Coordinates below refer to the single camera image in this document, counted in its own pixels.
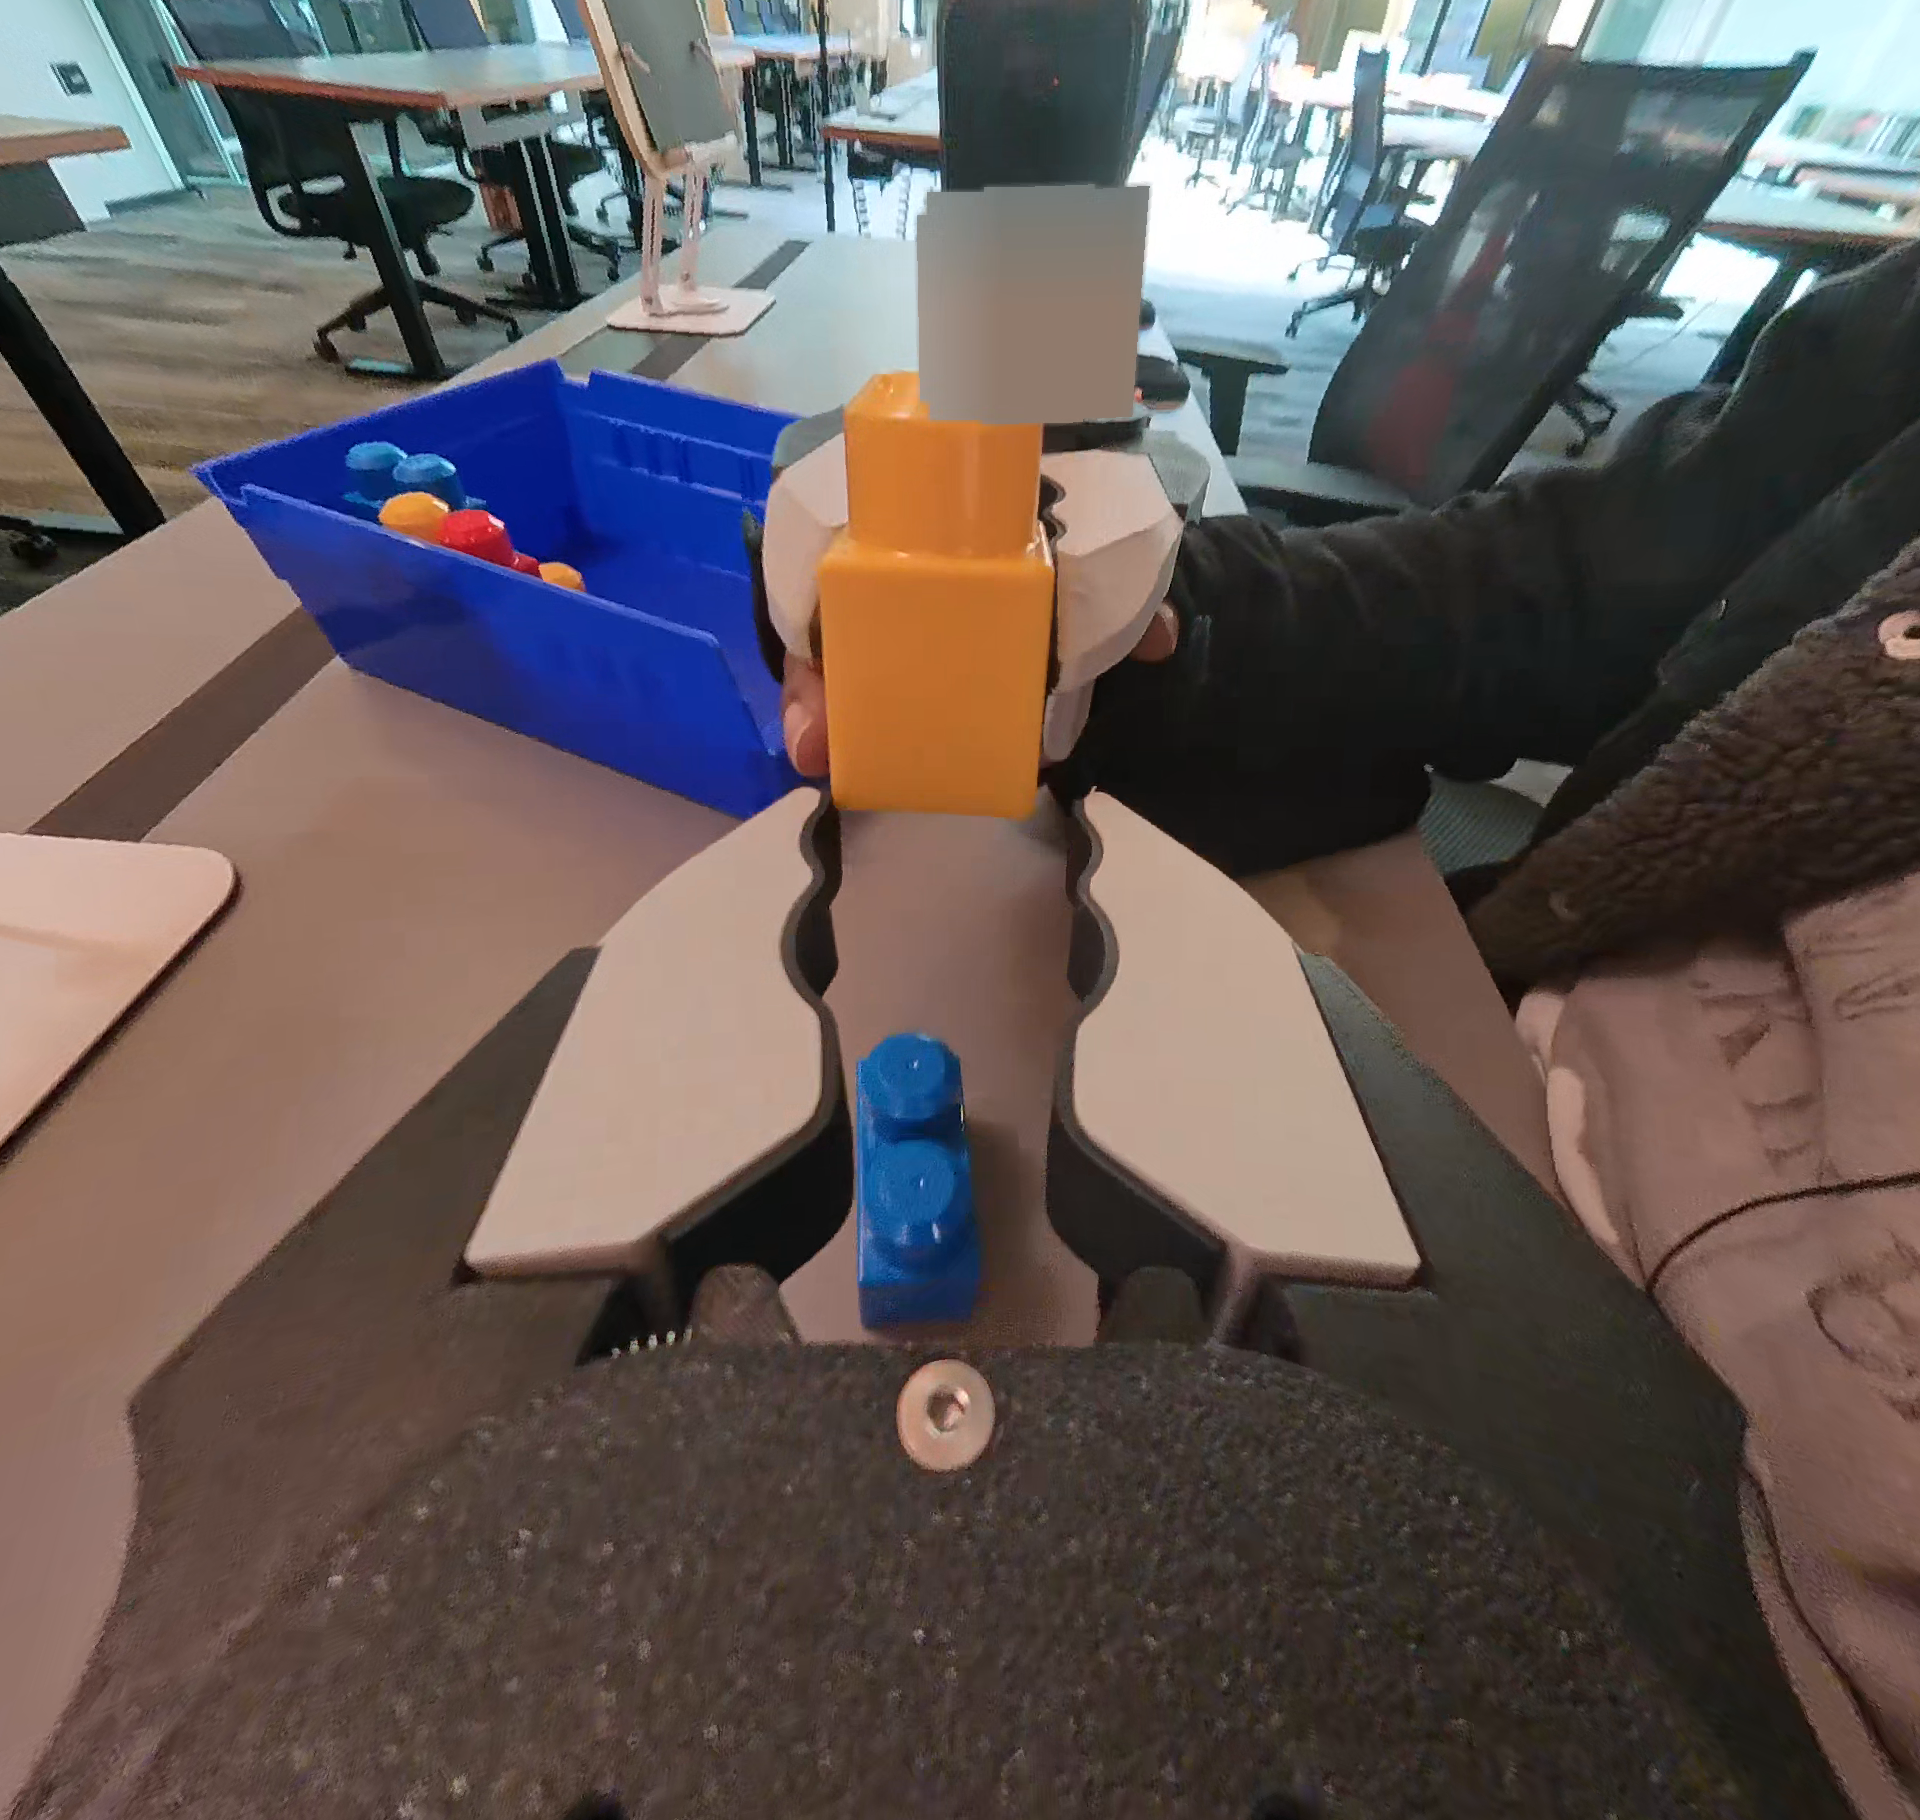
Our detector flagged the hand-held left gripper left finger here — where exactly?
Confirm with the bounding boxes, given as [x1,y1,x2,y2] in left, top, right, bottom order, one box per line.
[462,785,872,1339]

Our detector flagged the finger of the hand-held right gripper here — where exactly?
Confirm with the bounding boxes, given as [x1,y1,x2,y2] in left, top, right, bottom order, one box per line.
[763,444,852,655]
[1036,450,1180,767]

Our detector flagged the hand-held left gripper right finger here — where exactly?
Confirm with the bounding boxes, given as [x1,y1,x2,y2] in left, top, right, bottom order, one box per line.
[1046,789,1423,1343]

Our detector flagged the yellow one-stud block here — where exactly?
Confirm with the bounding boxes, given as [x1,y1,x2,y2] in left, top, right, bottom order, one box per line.
[817,370,1056,820]

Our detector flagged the blue plastic bin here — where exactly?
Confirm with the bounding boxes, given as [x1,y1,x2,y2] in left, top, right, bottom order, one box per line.
[194,357,811,820]

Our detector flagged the blue two-stud block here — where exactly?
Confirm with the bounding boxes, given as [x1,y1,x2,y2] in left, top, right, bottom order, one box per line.
[852,1032,983,1329]

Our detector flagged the heap of joined coloured blocks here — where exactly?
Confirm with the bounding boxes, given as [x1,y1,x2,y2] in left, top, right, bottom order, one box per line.
[342,440,589,596]

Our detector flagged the person's right hand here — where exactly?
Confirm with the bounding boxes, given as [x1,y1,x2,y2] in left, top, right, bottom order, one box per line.
[780,649,837,780]

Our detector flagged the rows of office desks and chairs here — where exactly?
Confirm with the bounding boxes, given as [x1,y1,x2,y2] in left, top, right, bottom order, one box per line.
[1156,0,1920,337]

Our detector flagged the grey mesh chair seat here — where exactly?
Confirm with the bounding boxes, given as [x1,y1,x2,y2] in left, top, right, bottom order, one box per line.
[1417,777,1548,874]

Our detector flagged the document stand with dark back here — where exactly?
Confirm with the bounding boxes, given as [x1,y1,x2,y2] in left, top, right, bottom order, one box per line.
[541,0,778,340]

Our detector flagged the black mesh office chair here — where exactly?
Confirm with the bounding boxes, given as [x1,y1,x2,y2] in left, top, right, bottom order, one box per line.
[1178,46,1818,510]

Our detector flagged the person's grey printed sweatshirt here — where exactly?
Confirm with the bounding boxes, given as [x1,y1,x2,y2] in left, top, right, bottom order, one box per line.
[1516,874,1920,1820]

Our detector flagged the person's black fleece-lined jacket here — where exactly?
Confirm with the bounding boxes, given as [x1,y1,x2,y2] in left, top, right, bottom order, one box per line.
[1470,411,1920,997]

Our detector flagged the white stand with wooden board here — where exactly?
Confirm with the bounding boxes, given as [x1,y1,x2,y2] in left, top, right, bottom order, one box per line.
[0,832,239,1147]

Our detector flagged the wooden-top office desk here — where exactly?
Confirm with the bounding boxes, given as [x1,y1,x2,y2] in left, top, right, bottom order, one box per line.
[0,114,168,538]
[176,42,610,381]

